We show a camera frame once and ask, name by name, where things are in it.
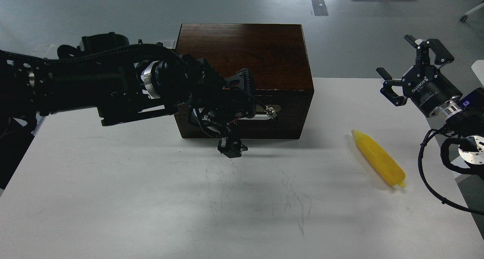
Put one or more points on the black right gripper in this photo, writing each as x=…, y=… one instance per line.
x=429, y=89

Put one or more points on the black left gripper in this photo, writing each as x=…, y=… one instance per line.
x=215, y=103

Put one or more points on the wooden drawer with white handle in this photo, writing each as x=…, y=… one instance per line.
x=287, y=125

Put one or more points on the yellow corn cob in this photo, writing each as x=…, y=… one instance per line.
x=379, y=159

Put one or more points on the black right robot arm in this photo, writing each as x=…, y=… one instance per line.
x=462, y=149

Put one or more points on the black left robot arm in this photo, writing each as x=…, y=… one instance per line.
x=125, y=82

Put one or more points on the dark wooden drawer cabinet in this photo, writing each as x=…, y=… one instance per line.
x=275, y=54

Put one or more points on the white neighbouring table edge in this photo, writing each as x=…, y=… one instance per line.
x=478, y=69

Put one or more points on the white chair leg with caster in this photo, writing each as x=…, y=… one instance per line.
x=472, y=11

